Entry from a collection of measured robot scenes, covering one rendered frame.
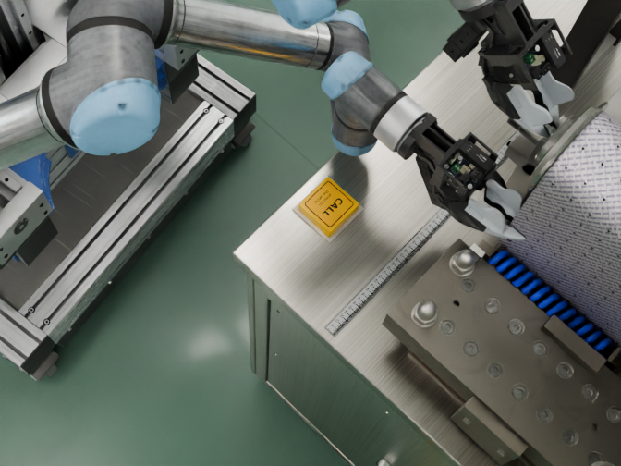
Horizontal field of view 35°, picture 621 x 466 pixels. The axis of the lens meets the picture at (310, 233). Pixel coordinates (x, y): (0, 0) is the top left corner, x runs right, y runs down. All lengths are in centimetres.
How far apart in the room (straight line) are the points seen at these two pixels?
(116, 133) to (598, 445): 77
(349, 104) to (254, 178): 119
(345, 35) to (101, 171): 100
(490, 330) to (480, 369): 6
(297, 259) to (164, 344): 95
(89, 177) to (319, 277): 97
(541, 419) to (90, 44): 79
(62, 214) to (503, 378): 127
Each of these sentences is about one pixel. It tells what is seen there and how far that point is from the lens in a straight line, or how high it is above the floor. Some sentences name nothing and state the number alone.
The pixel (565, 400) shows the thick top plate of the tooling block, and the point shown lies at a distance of 141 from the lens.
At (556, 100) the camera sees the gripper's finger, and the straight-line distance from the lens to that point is 129.
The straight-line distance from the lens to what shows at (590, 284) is 136.
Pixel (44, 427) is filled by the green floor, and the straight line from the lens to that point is 244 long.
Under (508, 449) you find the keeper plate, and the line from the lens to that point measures 140.
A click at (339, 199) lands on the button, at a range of 155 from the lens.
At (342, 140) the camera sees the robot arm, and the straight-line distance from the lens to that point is 150.
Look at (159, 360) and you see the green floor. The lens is 243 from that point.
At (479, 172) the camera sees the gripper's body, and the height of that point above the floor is 116.
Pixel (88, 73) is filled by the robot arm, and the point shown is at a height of 125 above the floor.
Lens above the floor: 236
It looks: 70 degrees down
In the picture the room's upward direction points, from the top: 8 degrees clockwise
